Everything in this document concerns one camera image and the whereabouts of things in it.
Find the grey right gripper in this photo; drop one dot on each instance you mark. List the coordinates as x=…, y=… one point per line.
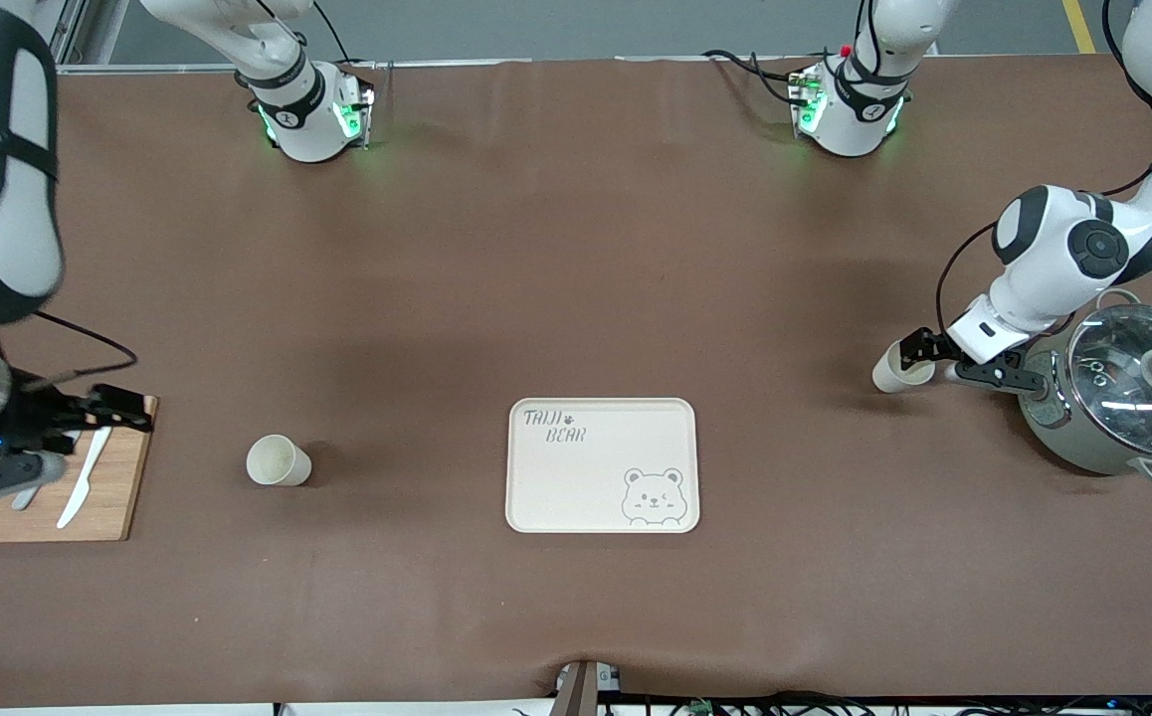
x=39, y=413

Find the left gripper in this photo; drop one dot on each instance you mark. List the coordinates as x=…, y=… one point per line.
x=926, y=345

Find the white paper cup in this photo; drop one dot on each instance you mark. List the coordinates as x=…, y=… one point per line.
x=892, y=374
x=273, y=460

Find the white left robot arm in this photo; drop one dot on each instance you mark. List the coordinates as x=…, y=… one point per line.
x=1054, y=239

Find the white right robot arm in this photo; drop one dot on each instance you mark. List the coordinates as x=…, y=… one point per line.
x=9, y=149

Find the wooden cutting board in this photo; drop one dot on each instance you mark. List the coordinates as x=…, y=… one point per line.
x=118, y=497

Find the white plastic knife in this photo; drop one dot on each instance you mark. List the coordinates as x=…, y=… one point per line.
x=79, y=497

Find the grey plastic knife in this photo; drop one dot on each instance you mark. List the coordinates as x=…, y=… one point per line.
x=25, y=497

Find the glass pot lid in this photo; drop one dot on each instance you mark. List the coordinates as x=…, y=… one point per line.
x=1113, y=383

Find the white bear print tray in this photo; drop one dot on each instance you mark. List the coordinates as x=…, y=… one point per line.
x=586, y=487

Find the aluminium frame post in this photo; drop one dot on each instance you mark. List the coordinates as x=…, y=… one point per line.
x=64, y=30

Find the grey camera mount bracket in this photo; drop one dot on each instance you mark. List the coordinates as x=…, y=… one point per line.
x=581, y=691

